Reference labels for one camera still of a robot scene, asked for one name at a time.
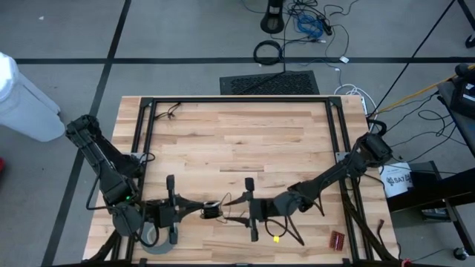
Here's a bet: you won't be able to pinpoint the coiled black floor cable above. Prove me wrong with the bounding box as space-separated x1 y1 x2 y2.
252 39 284 67

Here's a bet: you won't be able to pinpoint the black cord spool white labels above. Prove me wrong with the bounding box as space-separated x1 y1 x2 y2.
200 200 223 220

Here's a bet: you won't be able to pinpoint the black electronic device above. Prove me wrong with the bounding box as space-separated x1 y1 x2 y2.
454 62 475 119

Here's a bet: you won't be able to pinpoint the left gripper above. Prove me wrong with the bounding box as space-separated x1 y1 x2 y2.
146 174 206 245

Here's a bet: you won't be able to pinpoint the black aluminium table frame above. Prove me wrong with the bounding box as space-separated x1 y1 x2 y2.
83 96 400 267

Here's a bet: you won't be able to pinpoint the black equipment cart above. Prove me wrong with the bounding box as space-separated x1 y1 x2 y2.
385 79 475 257

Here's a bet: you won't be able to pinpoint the yellow floor cable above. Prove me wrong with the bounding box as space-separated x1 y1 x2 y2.
374 63 475 114

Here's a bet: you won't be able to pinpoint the grey duct tape roll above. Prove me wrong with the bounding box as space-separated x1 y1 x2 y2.
139 222 175 255

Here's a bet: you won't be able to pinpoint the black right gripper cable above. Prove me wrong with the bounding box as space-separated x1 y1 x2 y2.
263 214 306 247

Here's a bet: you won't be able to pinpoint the small black cable bundle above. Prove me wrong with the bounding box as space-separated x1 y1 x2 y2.
153 102 183 121

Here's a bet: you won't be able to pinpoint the brown cable with plug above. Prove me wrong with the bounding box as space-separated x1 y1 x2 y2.
376 218 387 245

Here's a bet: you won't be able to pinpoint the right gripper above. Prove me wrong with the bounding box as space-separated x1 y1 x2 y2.
222 177 278 243

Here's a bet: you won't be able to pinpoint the black hanging cable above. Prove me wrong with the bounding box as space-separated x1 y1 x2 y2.
366 0 456 119

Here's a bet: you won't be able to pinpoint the white power strip with cable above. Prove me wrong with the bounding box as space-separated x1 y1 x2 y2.
332 84 379 134

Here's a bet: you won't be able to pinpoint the black power strip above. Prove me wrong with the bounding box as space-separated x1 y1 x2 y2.
317 14 334 37

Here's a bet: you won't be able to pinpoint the black floor mat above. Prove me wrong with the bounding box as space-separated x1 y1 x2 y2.
219 70 321 96

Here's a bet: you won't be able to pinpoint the red connector block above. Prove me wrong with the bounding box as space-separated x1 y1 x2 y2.
328 230 346 252

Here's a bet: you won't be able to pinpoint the coiled blue cable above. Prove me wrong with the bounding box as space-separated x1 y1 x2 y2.
296 13 324 39

